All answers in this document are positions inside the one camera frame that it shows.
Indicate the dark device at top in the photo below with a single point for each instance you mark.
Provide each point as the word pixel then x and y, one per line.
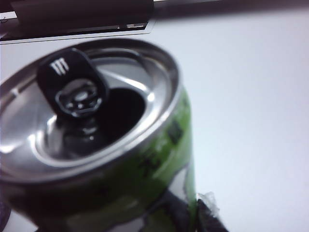
pixel 72 14

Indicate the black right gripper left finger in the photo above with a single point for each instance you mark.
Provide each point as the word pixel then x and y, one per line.
pixel 4 217

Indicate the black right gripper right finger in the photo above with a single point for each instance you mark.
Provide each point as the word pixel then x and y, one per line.
pixel 210 217

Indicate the green energy drink can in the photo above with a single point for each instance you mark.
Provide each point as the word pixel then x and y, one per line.
pixel 96 193

